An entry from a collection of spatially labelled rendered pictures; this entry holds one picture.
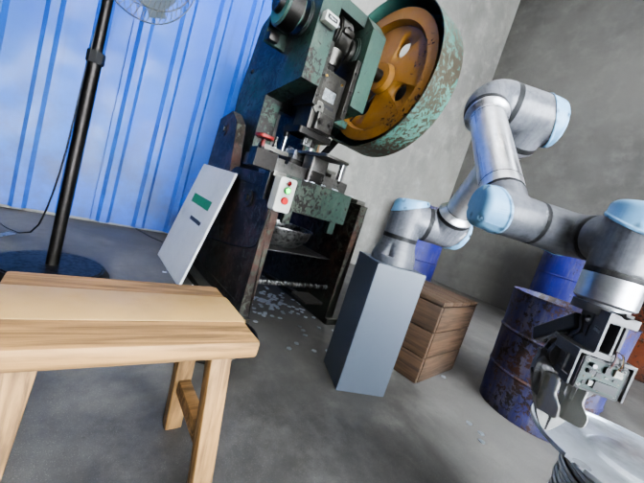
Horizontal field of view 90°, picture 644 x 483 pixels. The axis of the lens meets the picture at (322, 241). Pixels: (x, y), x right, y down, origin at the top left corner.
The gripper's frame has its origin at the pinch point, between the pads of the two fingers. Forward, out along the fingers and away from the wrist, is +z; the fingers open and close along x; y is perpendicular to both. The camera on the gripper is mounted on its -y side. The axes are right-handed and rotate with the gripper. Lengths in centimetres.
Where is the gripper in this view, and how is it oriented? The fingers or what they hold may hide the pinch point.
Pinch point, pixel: (544, 418)
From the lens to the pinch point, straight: 68.4
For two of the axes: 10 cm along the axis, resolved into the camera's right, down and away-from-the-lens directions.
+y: -2.1, 0.5, -9.8
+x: 9.3, 3.1, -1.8
